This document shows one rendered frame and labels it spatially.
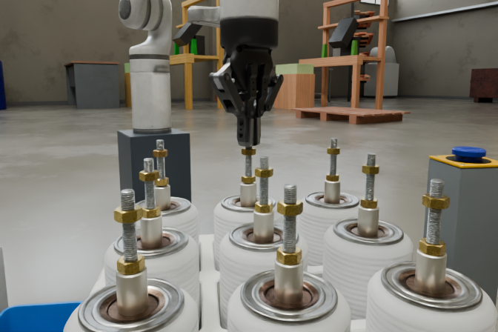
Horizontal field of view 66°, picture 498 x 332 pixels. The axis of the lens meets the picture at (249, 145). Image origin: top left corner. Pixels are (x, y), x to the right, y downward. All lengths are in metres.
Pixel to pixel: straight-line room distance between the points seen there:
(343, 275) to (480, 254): 0.22
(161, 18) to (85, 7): 8.02
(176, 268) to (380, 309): 0.19
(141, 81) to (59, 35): 7.91
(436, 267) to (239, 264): 0.18
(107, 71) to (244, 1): 6.71
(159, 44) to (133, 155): 0.26
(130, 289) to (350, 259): 0.23
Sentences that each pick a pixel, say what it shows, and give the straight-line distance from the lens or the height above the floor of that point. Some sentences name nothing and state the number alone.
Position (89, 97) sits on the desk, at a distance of 7.11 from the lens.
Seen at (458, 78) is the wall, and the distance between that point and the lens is 12.22.
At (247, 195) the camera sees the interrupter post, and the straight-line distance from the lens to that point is 0.52.
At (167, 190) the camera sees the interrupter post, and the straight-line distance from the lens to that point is 0.52.
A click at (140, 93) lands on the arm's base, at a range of 0.92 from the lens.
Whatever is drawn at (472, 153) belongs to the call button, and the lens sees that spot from 0.57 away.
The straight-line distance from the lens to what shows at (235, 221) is 0.50.
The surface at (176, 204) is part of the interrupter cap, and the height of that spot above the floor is 0.25.
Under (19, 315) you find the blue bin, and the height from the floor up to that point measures 0.11.
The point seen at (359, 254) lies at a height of 0.24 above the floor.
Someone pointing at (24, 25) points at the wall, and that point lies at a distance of 8.80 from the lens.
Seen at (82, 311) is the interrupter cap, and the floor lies 0.25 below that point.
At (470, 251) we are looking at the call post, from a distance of 0.59.
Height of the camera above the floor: 0.41
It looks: 9 degrees down
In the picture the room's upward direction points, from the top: straight up
